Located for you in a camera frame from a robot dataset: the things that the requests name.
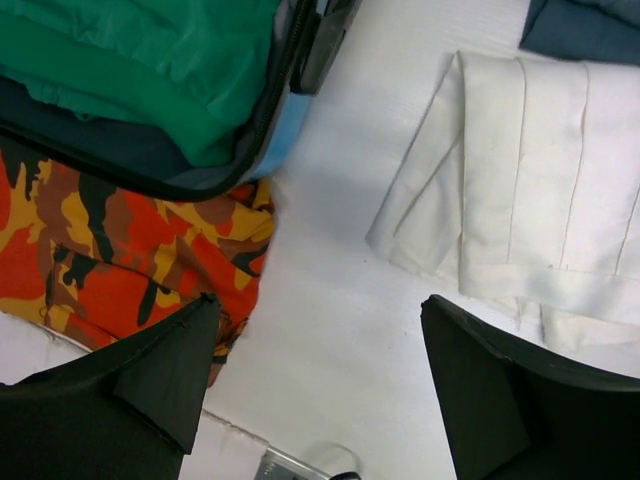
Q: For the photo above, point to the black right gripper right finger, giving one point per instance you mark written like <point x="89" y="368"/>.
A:
<point x="514" y="410"/>

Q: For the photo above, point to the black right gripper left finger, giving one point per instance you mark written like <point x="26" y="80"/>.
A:
<point x="127" y="411"/>

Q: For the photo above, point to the orange camouflage garment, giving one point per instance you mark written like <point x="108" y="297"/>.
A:
<point x="98" y="263"/>

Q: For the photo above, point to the white cloth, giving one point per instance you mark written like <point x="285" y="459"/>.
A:
<point x="521" y="189"/>

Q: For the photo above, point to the green enterprise shirt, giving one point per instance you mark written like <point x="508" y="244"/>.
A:
<point x="193" y="69"/>

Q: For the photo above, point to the grey blue shirt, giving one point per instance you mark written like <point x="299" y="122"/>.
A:
<point x="598" y="31"/>

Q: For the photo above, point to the dark blue open suitcase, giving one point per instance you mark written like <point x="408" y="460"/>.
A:
<point x="306" y="39"/>

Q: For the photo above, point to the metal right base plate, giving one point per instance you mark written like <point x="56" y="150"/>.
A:
<point x="276" y="464"/>

